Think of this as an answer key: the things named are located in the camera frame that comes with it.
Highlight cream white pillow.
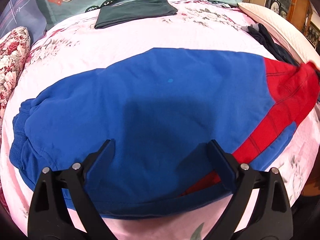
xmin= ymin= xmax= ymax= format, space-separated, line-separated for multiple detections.
xmin=238 ymin=2 xmax=320 ymax=68

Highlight blue and red pants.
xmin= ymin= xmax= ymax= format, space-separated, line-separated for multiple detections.
xmin=9 ymin=48 xmax=319 ymax=218

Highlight red white floral pillow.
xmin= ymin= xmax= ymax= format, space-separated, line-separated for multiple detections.
xmin=0 ymin=27 xmax=31 ymax=118

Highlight dark navy garment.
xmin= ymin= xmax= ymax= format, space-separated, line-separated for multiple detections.
xmin=246 ymin=23 xmax=299 ymax=67

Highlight folded dark grey garment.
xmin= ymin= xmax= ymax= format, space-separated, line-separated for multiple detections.
xmin=94 ymin=0 xmax=178 ymax=29

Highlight blue striped pillow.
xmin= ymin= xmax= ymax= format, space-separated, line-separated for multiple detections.
xmin=1 ymin=0 xmax=46 ymax=43

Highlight pink floral bed sheet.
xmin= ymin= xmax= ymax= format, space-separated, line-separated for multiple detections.
xmin=1 ymin=0 xmax=319 ymax=239

